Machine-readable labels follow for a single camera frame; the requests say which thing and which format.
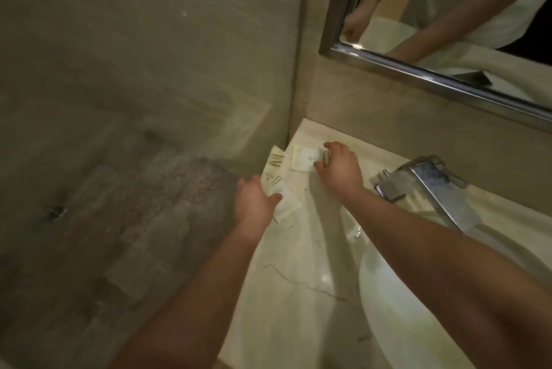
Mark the person's right hand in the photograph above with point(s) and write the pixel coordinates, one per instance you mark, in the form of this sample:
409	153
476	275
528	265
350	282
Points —
343	172

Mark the person's left hand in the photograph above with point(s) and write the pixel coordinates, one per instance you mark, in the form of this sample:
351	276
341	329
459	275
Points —
254	209

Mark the person's right forearm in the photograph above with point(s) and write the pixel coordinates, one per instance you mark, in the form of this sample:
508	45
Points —
453	274

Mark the person's left forearm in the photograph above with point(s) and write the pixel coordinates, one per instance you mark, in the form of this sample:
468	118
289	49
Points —
189	308

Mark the chrome faucet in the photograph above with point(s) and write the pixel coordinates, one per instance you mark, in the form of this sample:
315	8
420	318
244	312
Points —
435	192

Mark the white oval sink basin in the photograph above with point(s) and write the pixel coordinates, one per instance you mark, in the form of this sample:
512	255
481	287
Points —
409	317

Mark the metal framed wall mirror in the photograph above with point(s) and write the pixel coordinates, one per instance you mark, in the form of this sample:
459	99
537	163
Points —
431	15

